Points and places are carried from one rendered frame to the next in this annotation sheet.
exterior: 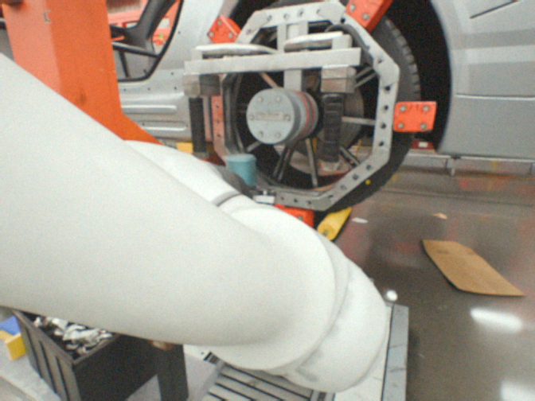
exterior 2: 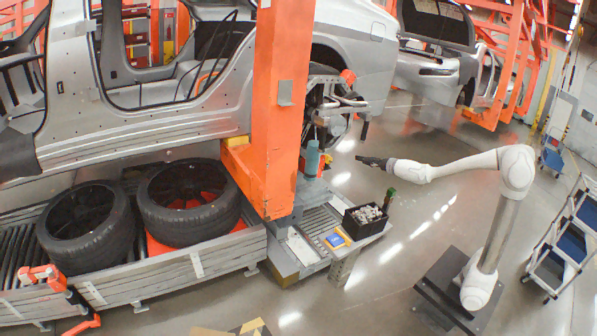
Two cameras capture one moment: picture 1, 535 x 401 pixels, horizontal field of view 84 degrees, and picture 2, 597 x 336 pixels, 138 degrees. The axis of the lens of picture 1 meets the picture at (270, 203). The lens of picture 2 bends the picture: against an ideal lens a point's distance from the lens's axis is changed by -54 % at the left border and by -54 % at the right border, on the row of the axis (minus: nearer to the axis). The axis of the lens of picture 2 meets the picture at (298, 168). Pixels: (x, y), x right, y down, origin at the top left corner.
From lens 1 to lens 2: 143 cm
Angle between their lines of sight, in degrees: 57
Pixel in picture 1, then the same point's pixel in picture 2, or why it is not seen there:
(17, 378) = (358, 245)
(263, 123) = (336, 129)
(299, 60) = (358, 109)
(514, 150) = not seen: hidden behind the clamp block
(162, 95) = (215, 109)
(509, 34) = (364, 83)
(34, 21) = (295, 112)
